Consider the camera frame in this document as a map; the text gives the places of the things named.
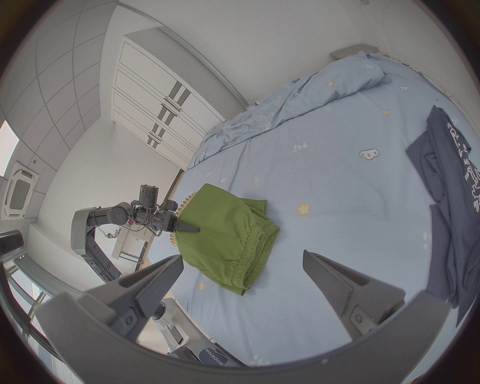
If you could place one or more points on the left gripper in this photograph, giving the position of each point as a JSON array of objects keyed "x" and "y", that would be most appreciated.
[{"x": 165, "y": 228}]

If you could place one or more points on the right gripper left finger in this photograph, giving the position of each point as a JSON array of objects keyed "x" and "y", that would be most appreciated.
[{"x": 150, "y": 287}]

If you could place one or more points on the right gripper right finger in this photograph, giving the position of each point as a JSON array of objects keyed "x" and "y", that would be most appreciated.
[{"x": 333, "y": 283}]

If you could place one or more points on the green shorts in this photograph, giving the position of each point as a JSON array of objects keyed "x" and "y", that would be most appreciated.
[{"x": 217, "y": 232}]

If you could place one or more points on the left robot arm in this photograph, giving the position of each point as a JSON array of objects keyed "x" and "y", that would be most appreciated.
[{"x": 120, "y": 215}]

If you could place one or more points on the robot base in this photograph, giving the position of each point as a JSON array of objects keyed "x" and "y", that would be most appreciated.
[{"x": 170, "y": 313}]

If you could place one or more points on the round woven basket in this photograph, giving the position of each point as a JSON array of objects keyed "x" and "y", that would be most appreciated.
[{"x": 173, "y": 240}]

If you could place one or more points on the bed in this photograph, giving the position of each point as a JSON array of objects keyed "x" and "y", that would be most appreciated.
[{"x": 337, "y": 168}]

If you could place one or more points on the grey chest of drawers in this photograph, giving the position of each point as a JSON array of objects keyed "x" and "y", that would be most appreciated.
[{"x": 123, "y": 247}]

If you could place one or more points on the window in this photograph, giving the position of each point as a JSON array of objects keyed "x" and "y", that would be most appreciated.
[{"x": 26, "y": 285}]

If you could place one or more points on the dark blue printed T-shirt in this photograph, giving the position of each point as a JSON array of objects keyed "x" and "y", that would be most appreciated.
[{"x": 450, "y": 225}]

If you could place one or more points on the white wardrobe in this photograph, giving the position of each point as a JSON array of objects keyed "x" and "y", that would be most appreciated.
[{"x": 142, "y": 93}]

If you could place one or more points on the pale blue quilt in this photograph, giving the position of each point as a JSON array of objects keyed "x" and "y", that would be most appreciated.
[{"x": 281, "y": 108}]

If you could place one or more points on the ceiling air conditioner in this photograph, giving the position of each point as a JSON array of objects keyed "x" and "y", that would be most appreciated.
[{"x": 20, "y": 191}]

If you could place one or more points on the square ceiling light panel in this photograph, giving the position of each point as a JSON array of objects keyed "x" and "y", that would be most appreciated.
[{"x": 8, "y": 150}]

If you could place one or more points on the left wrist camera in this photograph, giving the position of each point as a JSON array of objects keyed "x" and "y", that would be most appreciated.
[{"x": 149, "y": 197}]

